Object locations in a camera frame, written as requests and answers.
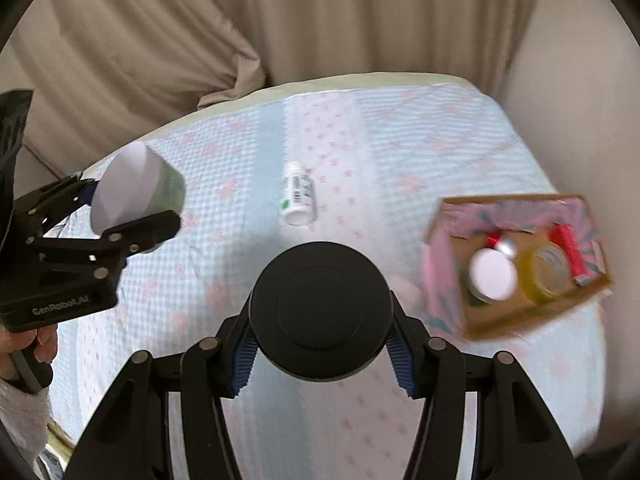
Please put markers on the white-lid light green jar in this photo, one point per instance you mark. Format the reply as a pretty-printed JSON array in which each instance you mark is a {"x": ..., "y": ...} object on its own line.
[{"x": 137, "y": 182}]

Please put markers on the black-lid white jar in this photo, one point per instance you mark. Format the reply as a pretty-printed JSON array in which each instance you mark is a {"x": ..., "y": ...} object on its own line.
[{"x": 321, "y": 311}]

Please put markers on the beige curtain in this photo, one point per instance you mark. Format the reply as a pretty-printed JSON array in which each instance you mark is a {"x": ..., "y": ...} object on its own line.
[{"x": 105, "y": 72}]

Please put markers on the white vitamin bottle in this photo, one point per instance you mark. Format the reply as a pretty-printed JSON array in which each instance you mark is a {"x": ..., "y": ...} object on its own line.
[{"x": 297, "y": 206}]

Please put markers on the red-lid small jar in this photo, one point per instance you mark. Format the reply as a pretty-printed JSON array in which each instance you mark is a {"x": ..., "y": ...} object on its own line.
[{"x": 502, "y": 241}]

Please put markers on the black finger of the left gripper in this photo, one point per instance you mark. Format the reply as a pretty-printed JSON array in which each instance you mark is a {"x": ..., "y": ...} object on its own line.
[{"x": 142, "y": 235}]

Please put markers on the blue checked floral bedsheet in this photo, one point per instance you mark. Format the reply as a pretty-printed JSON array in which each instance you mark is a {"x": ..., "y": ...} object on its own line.
[{"x": 380, "y": 161}]

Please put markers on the white fuzzy sleeve forearm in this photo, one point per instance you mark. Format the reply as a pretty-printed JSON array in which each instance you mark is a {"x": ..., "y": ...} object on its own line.
[{"x": 26, "y": 416}]

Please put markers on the red rectangular box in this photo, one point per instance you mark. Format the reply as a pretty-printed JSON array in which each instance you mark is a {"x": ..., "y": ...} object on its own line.
[{"x": 564, "y": 236}]

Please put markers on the white-lid dark green jar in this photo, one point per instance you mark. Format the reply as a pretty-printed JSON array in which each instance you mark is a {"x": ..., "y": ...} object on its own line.
[{"x": 492, "y": 276}]

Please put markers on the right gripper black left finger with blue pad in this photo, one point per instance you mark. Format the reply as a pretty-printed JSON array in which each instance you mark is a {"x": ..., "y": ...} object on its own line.
[{"x": 129, "y": 434}]

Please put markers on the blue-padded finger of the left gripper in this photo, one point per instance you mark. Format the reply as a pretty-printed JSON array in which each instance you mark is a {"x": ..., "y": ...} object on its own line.
[{"x": 38, "y": 212}]

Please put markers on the yellow tape roll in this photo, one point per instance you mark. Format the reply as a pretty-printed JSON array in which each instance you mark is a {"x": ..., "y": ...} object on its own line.
[{"x": 544, "y": 273}]

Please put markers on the light green mattress pad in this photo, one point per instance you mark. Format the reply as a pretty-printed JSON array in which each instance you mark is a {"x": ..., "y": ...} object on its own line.
[{"x": 327, "y": 84}]

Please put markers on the pink cardboard box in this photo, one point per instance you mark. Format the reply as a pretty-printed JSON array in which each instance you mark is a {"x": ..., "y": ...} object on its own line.
[{"x": 460, "y": 228}]

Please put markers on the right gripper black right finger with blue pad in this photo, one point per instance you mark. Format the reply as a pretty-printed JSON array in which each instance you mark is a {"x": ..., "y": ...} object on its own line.
[{"x": 515, "y": 434}]

